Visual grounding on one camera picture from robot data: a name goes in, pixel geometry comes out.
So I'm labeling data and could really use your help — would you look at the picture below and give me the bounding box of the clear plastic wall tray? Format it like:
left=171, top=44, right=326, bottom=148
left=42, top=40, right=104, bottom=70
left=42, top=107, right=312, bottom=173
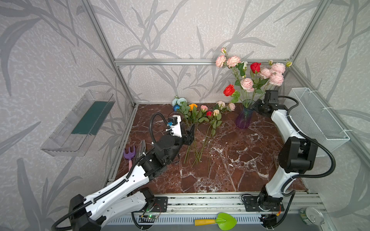
left=40, top=90, right=116, bottom=157

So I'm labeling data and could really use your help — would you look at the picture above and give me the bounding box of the purple ribbed glass vase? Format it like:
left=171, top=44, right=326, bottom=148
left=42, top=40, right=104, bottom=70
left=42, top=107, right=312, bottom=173
left=235, top=99, right=255, bottom=129

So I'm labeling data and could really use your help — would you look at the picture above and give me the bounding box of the pink rose stem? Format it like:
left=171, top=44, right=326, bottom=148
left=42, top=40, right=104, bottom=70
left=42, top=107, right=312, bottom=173
left=240, top=78, right=255, bottom=100
left=215, top=47, right=246, bottom=81
left=258, top=60, right=293, bottom=91

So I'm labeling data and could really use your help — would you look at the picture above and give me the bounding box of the green stem small red rose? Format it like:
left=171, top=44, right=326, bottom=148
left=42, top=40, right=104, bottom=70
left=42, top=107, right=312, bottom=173
left=198, top=105, right=222, bottom=163

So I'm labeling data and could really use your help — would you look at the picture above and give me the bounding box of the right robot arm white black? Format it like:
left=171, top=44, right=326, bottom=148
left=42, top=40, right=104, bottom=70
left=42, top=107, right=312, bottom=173
left=252, top=90, right=318, bottom=211

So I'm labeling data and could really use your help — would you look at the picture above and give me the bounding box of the aluminium front rail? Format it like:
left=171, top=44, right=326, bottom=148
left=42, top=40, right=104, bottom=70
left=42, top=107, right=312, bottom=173
left=106, top=192, right=330, bottom=226

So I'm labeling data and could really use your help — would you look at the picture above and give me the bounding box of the white blue flower stem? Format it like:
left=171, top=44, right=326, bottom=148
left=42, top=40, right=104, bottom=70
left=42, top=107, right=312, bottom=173
left=172, top=97, right=188, bottom=115

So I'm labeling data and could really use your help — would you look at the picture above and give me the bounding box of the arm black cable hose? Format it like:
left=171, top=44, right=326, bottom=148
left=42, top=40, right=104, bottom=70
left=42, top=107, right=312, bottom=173
left=277, top=95, right=336, bottom=197
left=51, top=112, right=169, bottom=231

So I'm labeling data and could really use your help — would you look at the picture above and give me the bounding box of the purple toy rake pink handle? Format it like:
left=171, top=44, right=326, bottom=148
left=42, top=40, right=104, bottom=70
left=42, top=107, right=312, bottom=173
left=123, top=146, right=136, bottom=170

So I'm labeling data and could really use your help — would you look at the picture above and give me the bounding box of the white rosebud stem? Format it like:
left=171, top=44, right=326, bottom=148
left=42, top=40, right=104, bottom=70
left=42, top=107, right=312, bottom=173
left=243, top=62, right=248, bottom=71

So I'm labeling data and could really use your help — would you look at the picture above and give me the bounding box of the metal tin can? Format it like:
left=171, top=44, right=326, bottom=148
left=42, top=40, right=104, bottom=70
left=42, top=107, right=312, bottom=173
left=299, top=207, right=324, bottom=226

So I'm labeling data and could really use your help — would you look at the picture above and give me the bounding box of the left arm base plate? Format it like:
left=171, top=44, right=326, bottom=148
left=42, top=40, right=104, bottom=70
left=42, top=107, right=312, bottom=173
left=143, top=196, right=169, bottom=213

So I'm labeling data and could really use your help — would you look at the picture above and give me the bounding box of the green toy shovel yellow handle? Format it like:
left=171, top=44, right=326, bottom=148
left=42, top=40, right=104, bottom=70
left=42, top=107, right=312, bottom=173
left=194, top=213, right=237, bottom=231

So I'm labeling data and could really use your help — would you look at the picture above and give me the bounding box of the small green circuit board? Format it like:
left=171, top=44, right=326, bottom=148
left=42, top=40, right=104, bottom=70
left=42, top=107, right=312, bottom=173
left=139, top=214, right=160, bottom=223

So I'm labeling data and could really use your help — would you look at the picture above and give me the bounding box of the small pink bud spray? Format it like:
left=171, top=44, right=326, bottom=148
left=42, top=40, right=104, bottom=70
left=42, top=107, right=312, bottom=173
left=213, top=101, right=236, bottom=116

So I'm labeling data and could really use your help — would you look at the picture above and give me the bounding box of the white wire mesh basket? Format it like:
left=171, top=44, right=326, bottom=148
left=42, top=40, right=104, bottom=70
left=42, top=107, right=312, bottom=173
left=289, top=88, right=350, bottom=157

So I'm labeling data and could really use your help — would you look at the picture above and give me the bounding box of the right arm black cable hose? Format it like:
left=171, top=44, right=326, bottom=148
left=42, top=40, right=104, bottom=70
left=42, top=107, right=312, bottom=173
left=277, top=95, right=336, bottom=197

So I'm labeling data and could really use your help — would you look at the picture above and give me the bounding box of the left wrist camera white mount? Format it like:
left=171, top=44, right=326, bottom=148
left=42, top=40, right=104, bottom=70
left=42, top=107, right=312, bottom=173
left=166, top=115, right=182, bottom=138

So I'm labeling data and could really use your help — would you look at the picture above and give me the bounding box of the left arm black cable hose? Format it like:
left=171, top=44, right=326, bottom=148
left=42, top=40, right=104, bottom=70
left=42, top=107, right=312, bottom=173
left=51, top=112, right=169, bottom=231

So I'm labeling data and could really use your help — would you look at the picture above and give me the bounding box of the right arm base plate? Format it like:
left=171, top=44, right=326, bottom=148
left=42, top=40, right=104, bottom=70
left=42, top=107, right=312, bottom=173
left=241, top=194, right=285, bottom=213

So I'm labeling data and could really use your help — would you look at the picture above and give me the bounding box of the dark glass cup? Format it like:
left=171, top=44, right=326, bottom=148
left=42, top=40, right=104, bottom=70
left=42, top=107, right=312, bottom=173
left=168, top=111, right=184, bottom=117

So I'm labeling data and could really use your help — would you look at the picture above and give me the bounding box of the orange rose stem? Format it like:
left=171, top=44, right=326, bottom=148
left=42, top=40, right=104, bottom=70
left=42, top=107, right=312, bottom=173
left=186, top=104, right=199, bottom=165

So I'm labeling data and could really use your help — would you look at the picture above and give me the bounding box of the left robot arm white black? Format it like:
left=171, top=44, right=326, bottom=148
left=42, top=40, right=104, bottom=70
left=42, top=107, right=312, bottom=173
left=68, top=125, right=195, bottom=231

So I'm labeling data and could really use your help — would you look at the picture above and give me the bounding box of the dark red rose stem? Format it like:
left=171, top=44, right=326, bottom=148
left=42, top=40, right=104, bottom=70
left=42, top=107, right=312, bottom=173
left=250, top=63, right=271, bottom=90

